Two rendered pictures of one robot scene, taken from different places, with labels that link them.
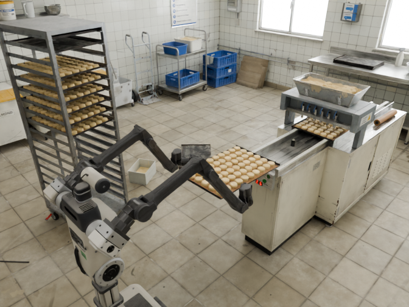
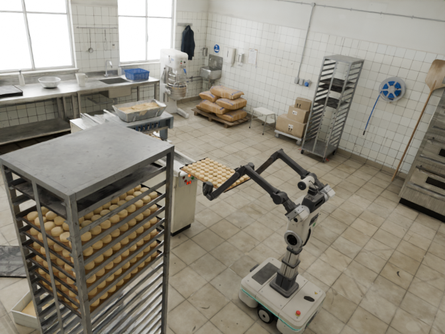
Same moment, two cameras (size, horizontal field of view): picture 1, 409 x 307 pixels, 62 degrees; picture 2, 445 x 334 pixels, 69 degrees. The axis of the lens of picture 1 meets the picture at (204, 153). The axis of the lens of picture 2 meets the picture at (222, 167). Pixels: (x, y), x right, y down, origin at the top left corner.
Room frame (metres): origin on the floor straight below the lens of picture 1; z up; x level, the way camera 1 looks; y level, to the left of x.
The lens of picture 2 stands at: (2.19, 2.60, 2.56)
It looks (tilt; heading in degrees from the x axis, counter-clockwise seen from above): 28 degrees down; 264
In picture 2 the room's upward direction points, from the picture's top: 7 degrees clockwise
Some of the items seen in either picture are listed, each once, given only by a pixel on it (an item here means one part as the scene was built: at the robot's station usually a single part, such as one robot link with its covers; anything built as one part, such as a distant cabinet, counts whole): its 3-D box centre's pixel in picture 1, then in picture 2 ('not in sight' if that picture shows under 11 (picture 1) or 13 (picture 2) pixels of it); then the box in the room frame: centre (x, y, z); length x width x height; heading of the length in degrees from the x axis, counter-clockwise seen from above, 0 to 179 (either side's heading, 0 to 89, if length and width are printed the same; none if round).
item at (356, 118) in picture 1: (324, 116); (140, 130); (2.80, -1.06, 1.01); 0.72 x 0.33 x 0.34; 44
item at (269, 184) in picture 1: (260, 176); (188, 177); (2.20, -0.43, 0.77); 0.24 x 0.04 x 0.14; 44
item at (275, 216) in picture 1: (283, 191); (165, 188); (2.45, -0.70, 0.45); 0.70 x 0.34 x 0.90; 134
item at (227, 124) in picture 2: not in sight; (221, 115); (1.55, -4.58, 0.06); 1.20 x 0.80 x 0.11; 137
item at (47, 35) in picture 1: (72, 147); (165, 262); (2.30, 1.01, 0.97); 0.03 x 0.03 x 1.70; 56
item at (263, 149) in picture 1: (313, 122); (125, 140); (2.98, -1.04, 0.87); 2.01 x 0.03 x 0.07; 134
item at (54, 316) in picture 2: (95, 147); (87, 291); (2.82, 1.03, 0.69); 0.64 x 0.03 x 0.03; 56
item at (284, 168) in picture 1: (342, 131); (145, 135); (2.77, -1.24, 0.87); 2.01 x 0.03 x 0.07; 134
